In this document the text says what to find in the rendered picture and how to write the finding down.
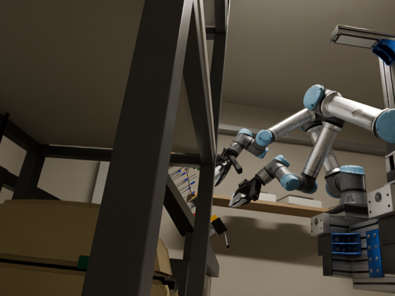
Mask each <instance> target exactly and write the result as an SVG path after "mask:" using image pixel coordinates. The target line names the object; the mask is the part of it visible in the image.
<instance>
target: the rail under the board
mask: <svg viewBox="0 0 395 296"><path fill-rule="evenodd" d="M192 237H193V233H188V232H187V233H186V235H185V245H184V251H183V259H184V260H189V261H190V254H191V248H192ZM206 274H207V275H208V276H210V277H216V278H219V263H218V261H217V258H216V256H215V253H214V250H213V248H212V245H211V243H210V240H209V246H208V254H207V267H206Z"/></svg>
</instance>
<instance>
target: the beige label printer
mask: <svg viewBox="0 0 395 296"><path fill-rule="evenodd" d="M100 206H101V205H100V204H95V203H85V202H78V201H63V200H31V199H20V200H5V202H4V203H1V204H0V296H81V293H82V289H83V283H84V280H85V275H86V269H87V266H88V261H89V256H90V253H91V247H92V242H93V237H94V233H95V228H96V224H97V220H98V215H99V210H100ZM168 275H172V270H171V266H170V260H169V253H168V249H167V248H166V247H165V244H164V242H163V241H162V240H161V239H160V238H158V246H157V250H156V258H155V266H154V271H153V278H152V286H151V291H150V296H178V291H179V290H180V282H176V280H174V279H171V278H169V276H168Z"/></svg>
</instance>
